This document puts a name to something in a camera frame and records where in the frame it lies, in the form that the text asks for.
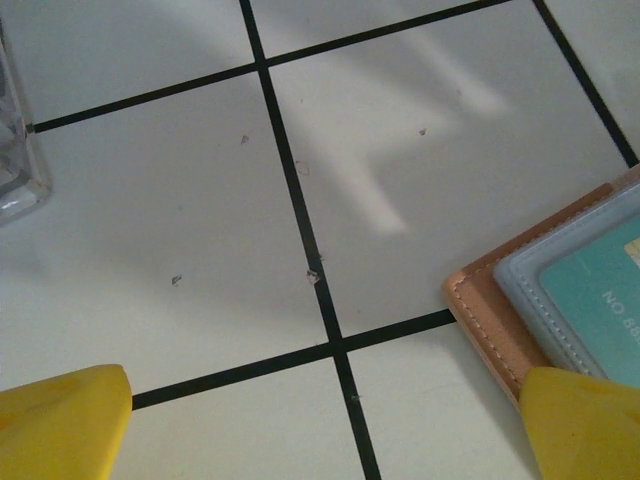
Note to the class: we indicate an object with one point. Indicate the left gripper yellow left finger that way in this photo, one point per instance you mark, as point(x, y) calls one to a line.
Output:
point(60, 430)

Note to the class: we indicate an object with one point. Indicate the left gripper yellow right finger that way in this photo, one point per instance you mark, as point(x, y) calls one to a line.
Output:
point(590, 435)

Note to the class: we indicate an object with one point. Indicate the teal credit card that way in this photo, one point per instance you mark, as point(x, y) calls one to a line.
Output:
point(600, 310)

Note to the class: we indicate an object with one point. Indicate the clear acrylic card stand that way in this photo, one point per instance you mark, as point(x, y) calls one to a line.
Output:
point(20, 175)

